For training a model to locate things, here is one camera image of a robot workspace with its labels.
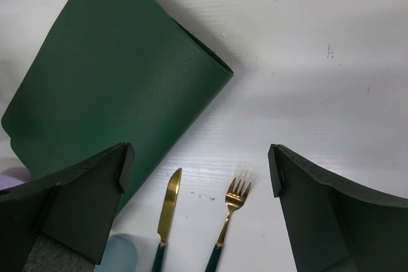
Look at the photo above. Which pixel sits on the dark green placemat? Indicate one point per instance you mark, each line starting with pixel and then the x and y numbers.
pixel 109 72

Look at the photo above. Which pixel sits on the gold fork green handle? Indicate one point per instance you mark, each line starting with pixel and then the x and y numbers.
pixel 235 198

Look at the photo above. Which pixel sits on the light blue mug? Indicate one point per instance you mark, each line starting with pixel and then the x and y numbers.
pixel 120 255

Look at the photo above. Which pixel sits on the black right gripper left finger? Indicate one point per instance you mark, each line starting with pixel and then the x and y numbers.
pixel 62 221

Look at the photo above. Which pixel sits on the gold knife green handle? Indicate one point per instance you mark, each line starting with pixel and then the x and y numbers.
pixel 166 217

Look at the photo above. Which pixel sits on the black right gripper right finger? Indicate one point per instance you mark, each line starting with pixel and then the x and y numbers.
pixel 336 224

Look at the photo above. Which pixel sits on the lilac plate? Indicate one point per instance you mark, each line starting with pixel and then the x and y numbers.
pixel 14 176

